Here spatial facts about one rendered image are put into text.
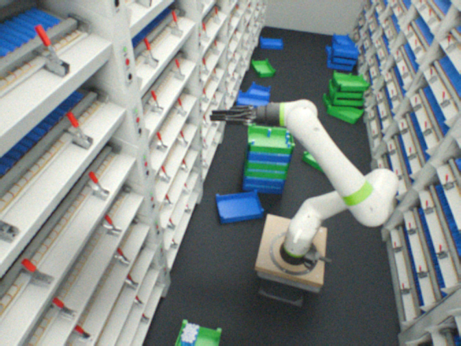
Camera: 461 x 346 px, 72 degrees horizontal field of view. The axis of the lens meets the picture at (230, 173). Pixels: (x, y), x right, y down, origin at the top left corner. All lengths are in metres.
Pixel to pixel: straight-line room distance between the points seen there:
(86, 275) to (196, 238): 1.17
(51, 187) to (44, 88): 0.20
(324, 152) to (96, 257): 0.82
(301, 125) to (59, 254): 0.81
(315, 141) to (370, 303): 1.24
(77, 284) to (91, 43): 0.65
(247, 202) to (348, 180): 1.23
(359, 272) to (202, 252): 0.98
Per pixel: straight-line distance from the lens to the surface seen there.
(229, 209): 2.26
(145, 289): 1.63
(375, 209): 1.25
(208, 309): 1.90
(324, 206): 1.56
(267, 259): 1.69
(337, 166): 1.17
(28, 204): 0.75
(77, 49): 0.82
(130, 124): 1.00
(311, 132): 1.13
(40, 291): 0.86
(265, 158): 2.15
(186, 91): 1.68
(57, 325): 1.02
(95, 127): 0.89
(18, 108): 0.66
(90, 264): 1.07
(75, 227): 0.92
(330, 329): 1.98
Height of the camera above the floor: 1.77
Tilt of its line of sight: 45 degrees down
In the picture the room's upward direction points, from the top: 5 degrees clockwise
